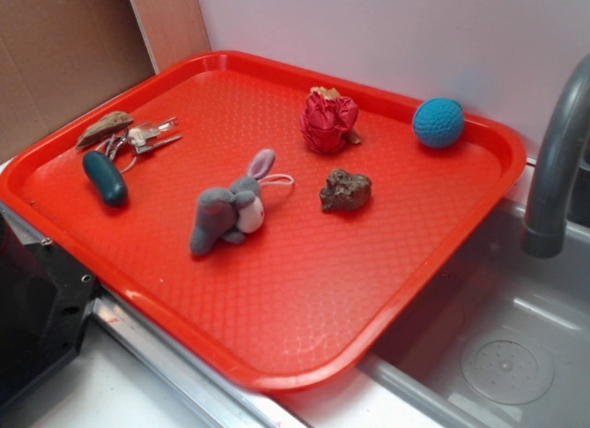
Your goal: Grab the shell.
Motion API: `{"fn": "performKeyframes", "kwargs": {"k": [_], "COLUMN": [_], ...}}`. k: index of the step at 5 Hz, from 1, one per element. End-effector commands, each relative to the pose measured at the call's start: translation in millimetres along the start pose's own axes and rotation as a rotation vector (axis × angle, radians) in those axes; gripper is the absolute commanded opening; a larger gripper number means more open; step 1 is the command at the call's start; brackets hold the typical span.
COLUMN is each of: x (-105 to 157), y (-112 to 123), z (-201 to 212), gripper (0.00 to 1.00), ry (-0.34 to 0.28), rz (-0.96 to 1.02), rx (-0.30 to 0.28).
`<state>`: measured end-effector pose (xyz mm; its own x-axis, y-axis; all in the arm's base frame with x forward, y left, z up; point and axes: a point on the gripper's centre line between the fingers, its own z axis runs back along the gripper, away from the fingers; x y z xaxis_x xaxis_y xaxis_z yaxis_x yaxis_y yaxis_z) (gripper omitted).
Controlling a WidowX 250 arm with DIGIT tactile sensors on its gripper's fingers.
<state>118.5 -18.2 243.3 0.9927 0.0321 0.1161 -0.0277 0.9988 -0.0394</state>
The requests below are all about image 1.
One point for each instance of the red plastic tray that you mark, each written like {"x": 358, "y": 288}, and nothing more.
{"x": 303, "y": 298}

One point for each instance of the brown lumpy rock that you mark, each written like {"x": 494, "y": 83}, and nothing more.
{"x": 345, "y": 191}

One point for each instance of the grey plush bunny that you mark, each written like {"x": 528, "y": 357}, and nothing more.
{"x": 231, "y": 213}

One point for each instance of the crumpled red cloth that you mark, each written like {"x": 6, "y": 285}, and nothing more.
{"x": 306, "y": 128}

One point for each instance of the blue textured ball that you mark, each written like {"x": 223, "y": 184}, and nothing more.
{"x": 439, "y": 122}

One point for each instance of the dark teal oval fob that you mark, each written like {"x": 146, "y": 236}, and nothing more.
{"x": 106, "y": 179}

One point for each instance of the brown wood piece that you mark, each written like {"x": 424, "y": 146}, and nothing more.
{"x": 109, "y": 124}

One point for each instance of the grey plastic sink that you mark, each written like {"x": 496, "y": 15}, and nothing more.
{"x": 497, "y": 338}

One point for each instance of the grey sink faucet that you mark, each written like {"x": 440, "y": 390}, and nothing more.
{"x": 559, "y": 191}

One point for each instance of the black metal block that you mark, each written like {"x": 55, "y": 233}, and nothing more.
{"x": 46, "y": 299}

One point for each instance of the brown cardboard panel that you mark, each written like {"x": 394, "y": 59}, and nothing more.
{"x": 62, "y": 58}

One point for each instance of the silver keys on ring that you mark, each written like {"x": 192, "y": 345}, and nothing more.
{"x": 140, "y": 139}

